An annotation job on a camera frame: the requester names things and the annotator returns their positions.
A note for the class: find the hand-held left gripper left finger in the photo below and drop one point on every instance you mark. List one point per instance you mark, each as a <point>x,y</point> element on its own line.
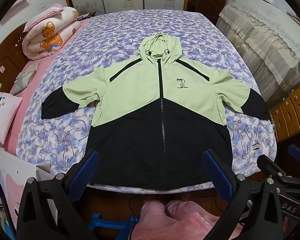
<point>88,171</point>

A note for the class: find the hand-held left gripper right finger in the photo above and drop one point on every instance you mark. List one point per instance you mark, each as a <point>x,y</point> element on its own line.
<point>216,173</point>

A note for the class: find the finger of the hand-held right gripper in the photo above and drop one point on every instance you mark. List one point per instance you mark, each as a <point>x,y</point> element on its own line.
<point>268,166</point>
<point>299,153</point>

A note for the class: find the green and black hooded jacket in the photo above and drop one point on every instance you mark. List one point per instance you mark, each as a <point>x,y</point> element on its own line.
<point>140,135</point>

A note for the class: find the wooden drawer cabinet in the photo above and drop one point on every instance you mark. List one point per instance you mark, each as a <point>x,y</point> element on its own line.
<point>290,115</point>

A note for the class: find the blue plastic stand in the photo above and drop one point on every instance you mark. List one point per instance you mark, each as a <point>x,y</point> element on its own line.
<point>110,223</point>

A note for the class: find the white and pink pillow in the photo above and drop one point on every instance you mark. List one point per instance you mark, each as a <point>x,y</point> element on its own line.
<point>3,116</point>

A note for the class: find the pink bed sheet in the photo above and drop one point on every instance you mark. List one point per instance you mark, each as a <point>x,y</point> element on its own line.
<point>32,85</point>

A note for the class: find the small grey cushion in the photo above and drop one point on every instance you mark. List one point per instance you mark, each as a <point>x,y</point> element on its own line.
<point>25,77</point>

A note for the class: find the lace covered furniture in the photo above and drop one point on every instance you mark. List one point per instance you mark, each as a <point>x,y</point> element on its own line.
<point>270,37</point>

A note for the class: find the purple floral blanket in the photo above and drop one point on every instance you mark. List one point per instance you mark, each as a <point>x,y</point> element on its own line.
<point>110,37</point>

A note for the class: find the wooden headboard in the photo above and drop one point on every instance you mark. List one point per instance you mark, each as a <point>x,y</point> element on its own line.
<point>5,62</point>

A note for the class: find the folded bear print quilt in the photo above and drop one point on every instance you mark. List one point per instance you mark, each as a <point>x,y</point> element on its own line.
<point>50,32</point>

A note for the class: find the small dark box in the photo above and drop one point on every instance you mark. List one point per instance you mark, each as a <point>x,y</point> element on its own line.
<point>82,17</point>

